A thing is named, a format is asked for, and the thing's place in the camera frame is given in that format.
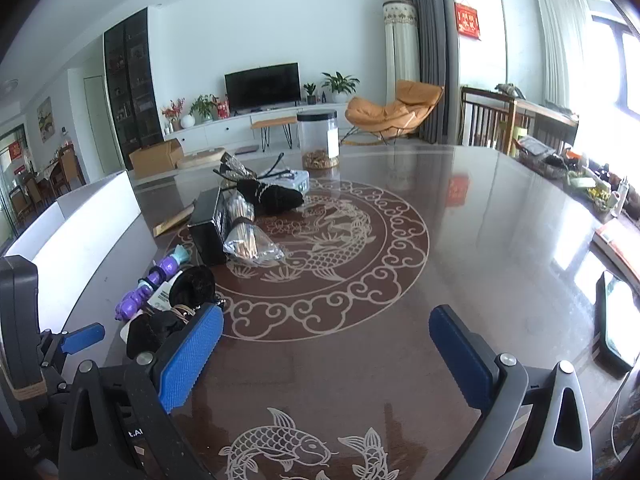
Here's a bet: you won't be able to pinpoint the tall black display cabinet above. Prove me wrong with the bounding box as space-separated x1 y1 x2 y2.
103 12 166 161

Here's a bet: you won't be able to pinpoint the cellophane brown bundle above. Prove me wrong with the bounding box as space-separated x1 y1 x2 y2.
222 192 286 263

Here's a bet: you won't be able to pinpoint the bushy green potted plant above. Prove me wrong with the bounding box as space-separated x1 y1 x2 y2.
189 94 219 122

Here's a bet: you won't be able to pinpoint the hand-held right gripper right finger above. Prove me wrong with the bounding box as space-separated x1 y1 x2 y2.
429 304 593 480

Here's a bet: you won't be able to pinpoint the large green potted plant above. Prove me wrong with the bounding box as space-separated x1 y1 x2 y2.
321 71 361 104

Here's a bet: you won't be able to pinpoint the large white box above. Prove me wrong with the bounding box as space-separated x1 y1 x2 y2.
2 170 168 336

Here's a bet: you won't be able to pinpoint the wooden dining chairs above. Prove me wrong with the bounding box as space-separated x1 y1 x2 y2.
10 144 87 222

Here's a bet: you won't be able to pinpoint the black rectangular box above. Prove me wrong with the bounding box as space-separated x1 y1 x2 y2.
189 187 229 267

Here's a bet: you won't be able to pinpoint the cellophane dark bundle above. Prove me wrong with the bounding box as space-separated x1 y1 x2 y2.
212 152 261 187

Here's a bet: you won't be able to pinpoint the red wall hanging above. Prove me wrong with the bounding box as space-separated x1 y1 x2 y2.
454 1 482 41

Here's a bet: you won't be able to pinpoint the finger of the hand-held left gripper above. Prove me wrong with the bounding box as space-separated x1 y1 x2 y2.
42 324 106 361

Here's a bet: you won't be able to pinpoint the white television cabinet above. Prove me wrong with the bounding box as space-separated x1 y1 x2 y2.
162 104 351 155

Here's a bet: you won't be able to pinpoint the black flat television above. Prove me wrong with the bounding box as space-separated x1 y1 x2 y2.
224 62 301 111

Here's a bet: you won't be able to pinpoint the white sheer curtain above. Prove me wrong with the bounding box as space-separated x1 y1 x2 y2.
536 0 597 112

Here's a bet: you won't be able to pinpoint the black phone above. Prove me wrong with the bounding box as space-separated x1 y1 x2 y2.
595 270 640 374

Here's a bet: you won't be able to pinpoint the wooden side table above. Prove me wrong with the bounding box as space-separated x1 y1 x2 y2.
515 97 581 155

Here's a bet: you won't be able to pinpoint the clear jar with black lid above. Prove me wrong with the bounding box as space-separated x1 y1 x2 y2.
297 110 341 170

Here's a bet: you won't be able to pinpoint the grey curtain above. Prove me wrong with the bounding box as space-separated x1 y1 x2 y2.
400 0 452 144

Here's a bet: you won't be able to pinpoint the clear plastic lidded box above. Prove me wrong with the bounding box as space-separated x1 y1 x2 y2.
260 169 310 194

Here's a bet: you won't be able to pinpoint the brown cardboard box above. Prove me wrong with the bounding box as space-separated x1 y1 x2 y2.
129 139 185 179

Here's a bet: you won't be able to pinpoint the wooden bench with metal legs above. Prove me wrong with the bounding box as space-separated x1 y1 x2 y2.
250 116 299 152

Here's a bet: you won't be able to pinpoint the pile of assorted small items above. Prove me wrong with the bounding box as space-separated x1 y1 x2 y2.
515 135 633 217

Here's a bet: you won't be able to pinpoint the white door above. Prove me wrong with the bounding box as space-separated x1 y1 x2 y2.
83 76 112 177

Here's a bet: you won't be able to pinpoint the framed wall picture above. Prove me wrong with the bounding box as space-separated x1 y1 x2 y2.
37 96 55 142

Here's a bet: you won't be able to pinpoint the red flowers in white vase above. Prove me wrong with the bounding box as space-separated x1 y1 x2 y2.
161 99 196 132

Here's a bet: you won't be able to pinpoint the white standing air conditioner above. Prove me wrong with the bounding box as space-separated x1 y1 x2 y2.
382 0 421 107

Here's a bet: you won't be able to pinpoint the orange lounge chair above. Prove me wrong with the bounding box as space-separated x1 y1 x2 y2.
342 79 445 147

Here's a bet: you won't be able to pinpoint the black beaded cloth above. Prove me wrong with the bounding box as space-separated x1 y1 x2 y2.
235 177 305 216

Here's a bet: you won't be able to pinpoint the dark wooden slatted chair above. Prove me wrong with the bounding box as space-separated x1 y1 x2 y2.
460 86 519 157

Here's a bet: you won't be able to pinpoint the white printed tube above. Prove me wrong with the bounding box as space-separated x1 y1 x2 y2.
148 280 177 311

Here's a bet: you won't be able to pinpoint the black hair accessories pile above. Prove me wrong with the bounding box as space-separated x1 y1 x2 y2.
126 305 201 359

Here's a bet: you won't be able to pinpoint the purple teal plastic toy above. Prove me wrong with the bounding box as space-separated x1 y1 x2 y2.
114 245 191 322

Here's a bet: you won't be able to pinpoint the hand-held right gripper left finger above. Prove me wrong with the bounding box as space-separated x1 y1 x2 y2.
57 302 226 480

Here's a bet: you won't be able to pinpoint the black fluffy scrunchie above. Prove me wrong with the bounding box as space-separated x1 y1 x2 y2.
170 265 217 311

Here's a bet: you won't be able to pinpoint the red white book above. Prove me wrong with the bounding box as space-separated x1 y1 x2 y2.
592 220 640 281

